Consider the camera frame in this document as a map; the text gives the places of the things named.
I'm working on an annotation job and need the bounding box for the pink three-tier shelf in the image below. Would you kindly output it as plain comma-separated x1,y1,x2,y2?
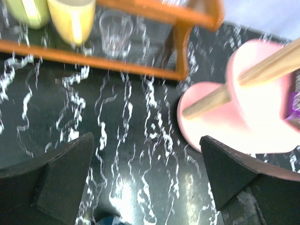
177,39,300,154

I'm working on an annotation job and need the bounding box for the orange wooden cup rack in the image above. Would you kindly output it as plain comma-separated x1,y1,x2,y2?
0,0,225,80

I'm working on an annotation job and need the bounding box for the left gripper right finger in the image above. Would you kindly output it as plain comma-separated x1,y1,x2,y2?
200,135,300,225

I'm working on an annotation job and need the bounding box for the purple candy bag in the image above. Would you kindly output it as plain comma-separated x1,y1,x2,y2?
285,69,300,130

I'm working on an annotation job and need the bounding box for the light green mug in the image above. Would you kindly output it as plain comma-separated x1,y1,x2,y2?
3,0,50,29

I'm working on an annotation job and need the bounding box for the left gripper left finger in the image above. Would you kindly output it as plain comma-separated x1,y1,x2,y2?
0,132,94,225

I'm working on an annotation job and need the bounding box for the yellow mug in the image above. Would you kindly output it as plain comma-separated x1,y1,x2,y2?
47,0,96,46

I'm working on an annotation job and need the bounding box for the clear glass bottom shelf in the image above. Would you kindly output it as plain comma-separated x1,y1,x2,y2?
99,10,133,58

